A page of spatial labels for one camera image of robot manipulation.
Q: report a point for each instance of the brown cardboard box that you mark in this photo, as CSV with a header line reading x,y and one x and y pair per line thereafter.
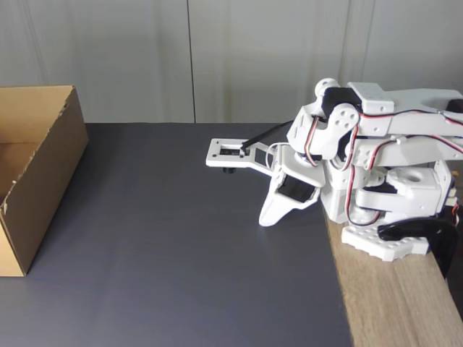
x,y
54,162

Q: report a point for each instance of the dark grey table mat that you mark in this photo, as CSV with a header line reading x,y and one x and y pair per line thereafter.
x,y
162,235

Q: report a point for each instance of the black table clamp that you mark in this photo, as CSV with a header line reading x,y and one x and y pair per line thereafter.
x,y
441,246

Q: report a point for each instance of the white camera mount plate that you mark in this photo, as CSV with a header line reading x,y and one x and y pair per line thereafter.
x,y
217,155

